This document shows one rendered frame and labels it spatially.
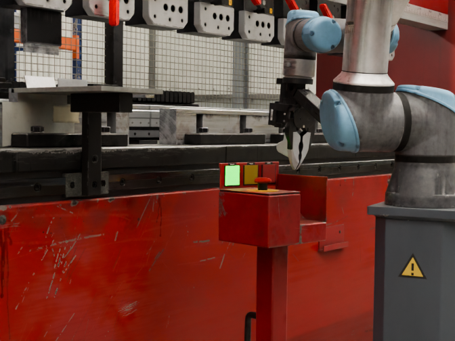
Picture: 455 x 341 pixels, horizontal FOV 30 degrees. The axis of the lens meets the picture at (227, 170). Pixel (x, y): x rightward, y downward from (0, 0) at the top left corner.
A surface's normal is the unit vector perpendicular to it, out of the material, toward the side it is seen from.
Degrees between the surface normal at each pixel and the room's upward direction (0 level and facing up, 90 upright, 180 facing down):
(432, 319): 90
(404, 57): 90
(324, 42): 94
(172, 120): 90
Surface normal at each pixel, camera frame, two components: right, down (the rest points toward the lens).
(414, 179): -0.50, -0.26
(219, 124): 0.80, 0.04
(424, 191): -0.23, -0.26
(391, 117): 0.27, -0.13
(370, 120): 0.20, 0.16
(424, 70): -0.61, 0.04
